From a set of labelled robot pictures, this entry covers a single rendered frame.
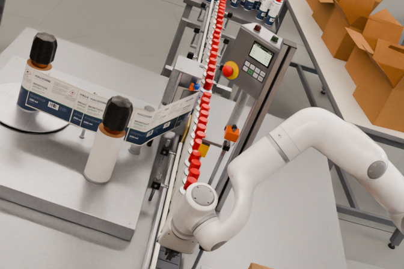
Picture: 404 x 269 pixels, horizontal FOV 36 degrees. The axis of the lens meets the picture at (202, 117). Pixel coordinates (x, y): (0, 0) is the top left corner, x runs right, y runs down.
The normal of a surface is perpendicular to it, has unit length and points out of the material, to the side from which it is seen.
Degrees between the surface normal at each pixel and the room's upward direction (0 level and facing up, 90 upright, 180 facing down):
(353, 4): 84
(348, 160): 80
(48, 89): 90
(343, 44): 90
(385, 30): 73
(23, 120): 0
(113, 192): 0
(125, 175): 0
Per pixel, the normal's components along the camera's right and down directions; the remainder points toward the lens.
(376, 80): -0.93, -0.22
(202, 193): 0.29, -0.61
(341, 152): -0.35, 0.07
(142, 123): -0.01, 0.49
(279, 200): 0.33, -0.82
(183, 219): -0.70, 0.38
